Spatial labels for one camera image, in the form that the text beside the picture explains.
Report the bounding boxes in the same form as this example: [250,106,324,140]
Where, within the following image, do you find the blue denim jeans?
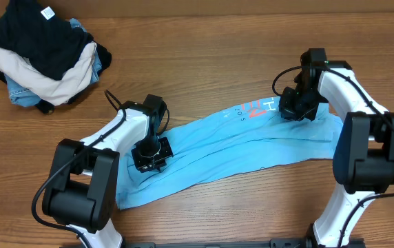
[0,14,104,107]

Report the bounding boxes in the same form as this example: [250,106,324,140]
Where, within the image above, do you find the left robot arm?
[32,91,173,247]

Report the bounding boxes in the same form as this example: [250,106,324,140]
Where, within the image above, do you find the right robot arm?
[270,48,394,248]

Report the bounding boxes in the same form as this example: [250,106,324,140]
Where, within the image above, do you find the black garment under pile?
[0,44,112,114]

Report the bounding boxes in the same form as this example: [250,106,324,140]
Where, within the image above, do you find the cream white garment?
[0,42,97,105]

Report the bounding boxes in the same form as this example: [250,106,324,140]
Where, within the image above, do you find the black garment on pile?
[0,0,93,80]

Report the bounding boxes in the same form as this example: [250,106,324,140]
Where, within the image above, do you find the light blue printed t-shirt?
[116,96,343,209]

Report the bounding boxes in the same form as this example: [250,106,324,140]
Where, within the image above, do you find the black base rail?
[124,238,313,248]

